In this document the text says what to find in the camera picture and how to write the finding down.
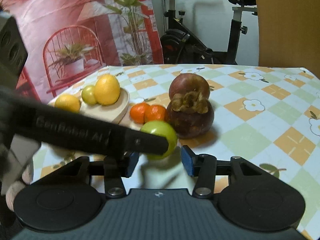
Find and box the yellow lemon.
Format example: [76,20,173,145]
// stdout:
[54,94,81,113]

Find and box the dark purple mangosteen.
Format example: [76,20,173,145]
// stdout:
[165,91,214,139]

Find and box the bright green round fruit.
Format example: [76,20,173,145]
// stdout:
[139,120,178,161]

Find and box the yellow-green round fruit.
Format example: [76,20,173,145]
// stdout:
[81,85,97,105]

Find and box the large yellow orange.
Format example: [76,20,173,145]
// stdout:
[94,74,120,106]

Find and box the red-brown apple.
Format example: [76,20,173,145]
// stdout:
[168,73,210,100]

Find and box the gloved hand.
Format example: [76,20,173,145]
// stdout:
[5,161,34,212]

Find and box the beige round plate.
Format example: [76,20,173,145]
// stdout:
[47,87,131,125]

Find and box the small orange mandarin left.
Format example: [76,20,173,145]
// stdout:
[130,102,150,124]

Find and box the small orange mandarin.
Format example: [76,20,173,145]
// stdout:
[144,105,166,123]
[130,102,150,124]

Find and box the small orange mandarin right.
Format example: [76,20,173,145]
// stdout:
[144,105,166,123]

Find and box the floral checkered tablecloth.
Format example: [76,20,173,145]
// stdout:
[32,64,320,240]

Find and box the printed red backdrop cloth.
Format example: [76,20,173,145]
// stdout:
[1,0,163,101]

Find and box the black exercise bike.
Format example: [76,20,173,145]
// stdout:
[175,0,259,66]

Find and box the wooden board panel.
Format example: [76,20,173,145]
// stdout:
[256,0,319,76]

